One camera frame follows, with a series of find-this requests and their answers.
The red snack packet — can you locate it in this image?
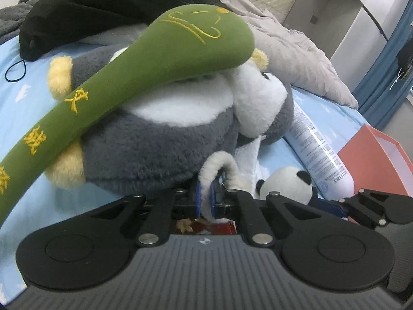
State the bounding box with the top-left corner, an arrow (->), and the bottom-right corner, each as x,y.
176,218 -> 237,235

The orange cardboard box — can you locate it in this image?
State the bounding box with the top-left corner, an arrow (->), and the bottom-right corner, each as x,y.
337,124 -> 413,197

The black hair tie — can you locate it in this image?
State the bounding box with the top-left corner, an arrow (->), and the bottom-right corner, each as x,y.
5,60 -> 27,83

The white spray bottle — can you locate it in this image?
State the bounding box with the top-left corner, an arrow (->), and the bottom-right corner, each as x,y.
284,89 -> 355,201

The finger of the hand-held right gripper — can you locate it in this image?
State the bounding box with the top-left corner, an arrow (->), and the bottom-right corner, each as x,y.
336,188 -> 392,228

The white cabinet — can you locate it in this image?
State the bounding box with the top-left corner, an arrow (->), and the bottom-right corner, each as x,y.
284,0 -> 413,62

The dark grey cloth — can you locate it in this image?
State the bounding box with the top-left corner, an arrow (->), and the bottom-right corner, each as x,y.
0,0 -> 42,44

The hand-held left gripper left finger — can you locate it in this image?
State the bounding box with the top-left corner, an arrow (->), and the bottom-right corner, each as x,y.
87,181 -> 203,247

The green plush scepter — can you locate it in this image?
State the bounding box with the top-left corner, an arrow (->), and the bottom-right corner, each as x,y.
0,4 -> 255,225

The black garment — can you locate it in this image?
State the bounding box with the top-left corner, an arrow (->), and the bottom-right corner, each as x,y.
19,0 -> 226,62

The black curved rod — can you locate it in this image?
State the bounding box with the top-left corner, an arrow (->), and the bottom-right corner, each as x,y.
362,4 -> 388,40

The white fuzzy ring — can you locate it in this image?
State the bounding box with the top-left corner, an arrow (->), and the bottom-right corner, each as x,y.
197,151 -> 250,223

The blue curtain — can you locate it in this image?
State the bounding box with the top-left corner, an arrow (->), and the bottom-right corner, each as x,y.
353,16 -> 413,130

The light grey duvet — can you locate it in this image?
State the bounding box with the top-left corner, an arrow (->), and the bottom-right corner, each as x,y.
206,0 -> 359,110

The panda plush toy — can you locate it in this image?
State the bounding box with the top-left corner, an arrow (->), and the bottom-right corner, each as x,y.
256,166 -> 313,205

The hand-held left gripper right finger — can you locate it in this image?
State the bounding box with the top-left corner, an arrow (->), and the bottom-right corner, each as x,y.
209,179 -> 323,247

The grey penguin plush toy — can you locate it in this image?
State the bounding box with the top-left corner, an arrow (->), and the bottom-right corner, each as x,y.
48,26 -> 294,197

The black hanging object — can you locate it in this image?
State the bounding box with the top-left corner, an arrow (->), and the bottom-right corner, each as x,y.
396,40 -> 413,72

